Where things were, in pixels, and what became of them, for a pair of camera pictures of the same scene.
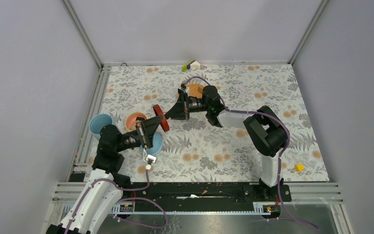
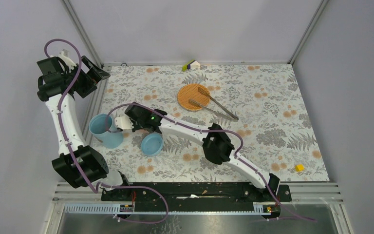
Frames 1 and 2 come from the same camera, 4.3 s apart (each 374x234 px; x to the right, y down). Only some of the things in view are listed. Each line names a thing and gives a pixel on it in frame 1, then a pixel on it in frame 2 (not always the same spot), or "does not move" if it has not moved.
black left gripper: (149, 126) -> (93, 75)
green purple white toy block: (192, 65) does not move
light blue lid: (157, 146) does not move
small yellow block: (299, 167) does not move
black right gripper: (181, 109) -> (135, 127)
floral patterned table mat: (210, 122) does not move
